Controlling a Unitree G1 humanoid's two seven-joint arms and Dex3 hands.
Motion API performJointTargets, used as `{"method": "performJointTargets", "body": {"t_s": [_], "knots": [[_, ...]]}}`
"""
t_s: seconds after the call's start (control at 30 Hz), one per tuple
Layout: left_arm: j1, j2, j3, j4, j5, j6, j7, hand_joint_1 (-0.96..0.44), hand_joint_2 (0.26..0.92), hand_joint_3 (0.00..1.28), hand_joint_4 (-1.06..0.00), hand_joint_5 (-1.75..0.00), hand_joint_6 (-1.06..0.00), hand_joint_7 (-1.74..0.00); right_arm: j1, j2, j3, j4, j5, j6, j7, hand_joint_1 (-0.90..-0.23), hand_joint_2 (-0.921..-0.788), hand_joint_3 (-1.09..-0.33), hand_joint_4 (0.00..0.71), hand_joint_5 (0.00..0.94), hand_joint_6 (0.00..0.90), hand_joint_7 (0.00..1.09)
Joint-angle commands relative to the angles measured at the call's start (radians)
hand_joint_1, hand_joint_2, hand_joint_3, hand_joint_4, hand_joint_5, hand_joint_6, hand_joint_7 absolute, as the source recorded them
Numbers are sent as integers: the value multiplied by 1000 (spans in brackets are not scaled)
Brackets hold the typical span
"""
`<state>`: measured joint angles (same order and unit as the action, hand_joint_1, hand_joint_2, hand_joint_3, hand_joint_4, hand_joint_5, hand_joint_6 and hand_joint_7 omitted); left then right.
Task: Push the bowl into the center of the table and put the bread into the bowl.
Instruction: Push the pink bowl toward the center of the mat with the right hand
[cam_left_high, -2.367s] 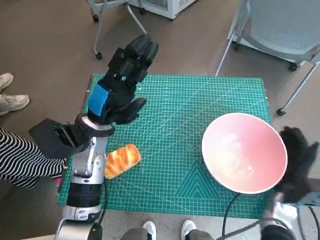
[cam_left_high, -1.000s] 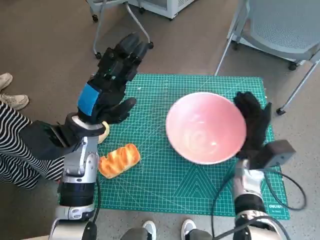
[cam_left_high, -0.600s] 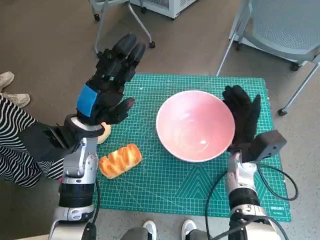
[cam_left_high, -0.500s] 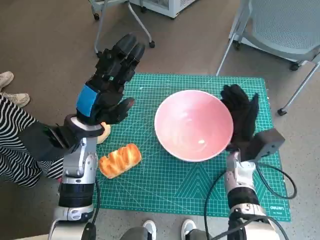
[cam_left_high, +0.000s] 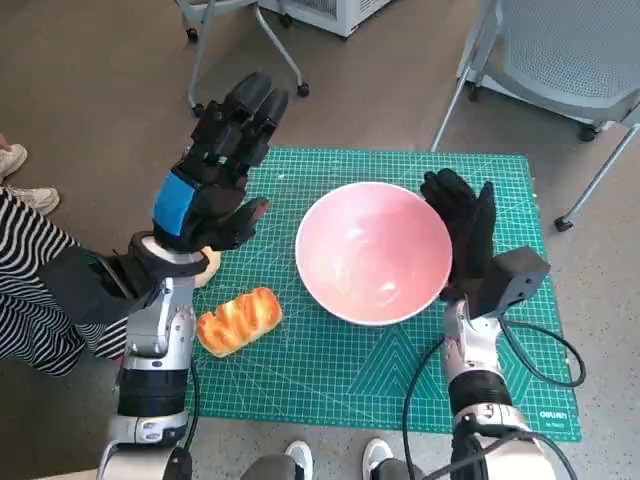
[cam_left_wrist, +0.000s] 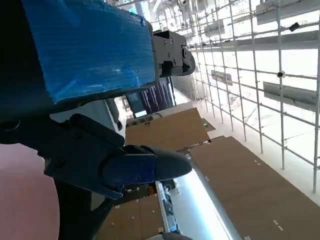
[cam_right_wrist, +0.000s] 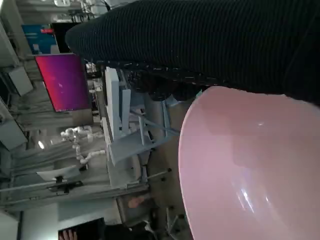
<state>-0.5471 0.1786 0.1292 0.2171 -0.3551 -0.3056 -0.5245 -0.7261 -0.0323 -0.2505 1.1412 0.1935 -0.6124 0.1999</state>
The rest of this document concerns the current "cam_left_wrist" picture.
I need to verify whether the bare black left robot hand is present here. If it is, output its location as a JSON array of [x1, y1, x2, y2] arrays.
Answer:
[[0, 0, 196, 240]]

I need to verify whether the dark monitor screen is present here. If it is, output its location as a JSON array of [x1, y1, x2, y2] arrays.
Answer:
[[126, 77, 176, 118]]

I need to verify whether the pink bowl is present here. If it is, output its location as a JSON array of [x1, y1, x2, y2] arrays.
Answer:
[[0, 143, 61, 240]]

